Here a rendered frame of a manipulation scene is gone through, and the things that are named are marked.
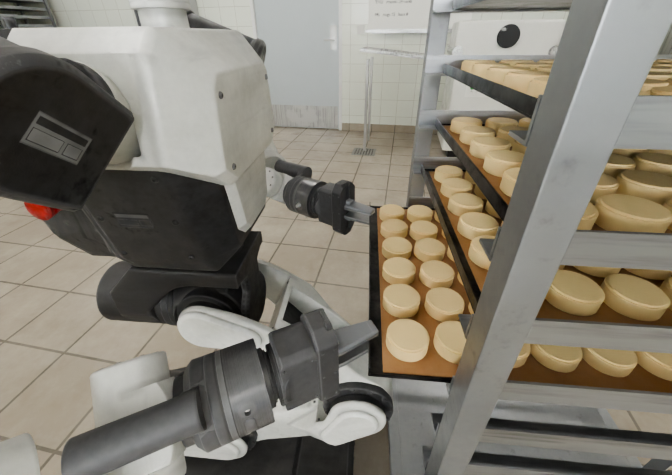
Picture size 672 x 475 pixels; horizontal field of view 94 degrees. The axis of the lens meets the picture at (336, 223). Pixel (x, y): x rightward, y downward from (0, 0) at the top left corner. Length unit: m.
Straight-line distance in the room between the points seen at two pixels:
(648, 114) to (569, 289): 0.19
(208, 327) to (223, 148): 0.32
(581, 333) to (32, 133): 0.44
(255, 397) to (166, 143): 0.26
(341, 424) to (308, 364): 0.37
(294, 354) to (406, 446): 0.74
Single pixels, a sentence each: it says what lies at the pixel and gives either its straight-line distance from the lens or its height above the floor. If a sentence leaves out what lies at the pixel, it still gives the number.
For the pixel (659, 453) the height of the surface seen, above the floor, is 0.69.
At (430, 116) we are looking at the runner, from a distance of 0.64.
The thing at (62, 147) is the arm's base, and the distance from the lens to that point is 0.29.
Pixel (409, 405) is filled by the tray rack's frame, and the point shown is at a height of 0.15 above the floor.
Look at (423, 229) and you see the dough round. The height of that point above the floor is 0.79.
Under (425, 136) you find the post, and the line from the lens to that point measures 0.66.
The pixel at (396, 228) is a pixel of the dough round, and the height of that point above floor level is 0.79.
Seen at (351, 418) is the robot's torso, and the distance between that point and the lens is 0.70.
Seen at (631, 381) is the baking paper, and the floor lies 0.77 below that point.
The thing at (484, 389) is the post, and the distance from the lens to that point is 0.34.
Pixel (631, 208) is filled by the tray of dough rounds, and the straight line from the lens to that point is 0.36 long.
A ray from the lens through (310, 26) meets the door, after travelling 4.37.
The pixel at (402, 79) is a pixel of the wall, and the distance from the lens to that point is 4.21.
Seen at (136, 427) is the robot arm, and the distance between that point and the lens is 0.34.
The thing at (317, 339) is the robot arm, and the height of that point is 0.83.
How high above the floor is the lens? 1.10
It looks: 31 degrees down
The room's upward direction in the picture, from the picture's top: 1 degrees counter-clockwise
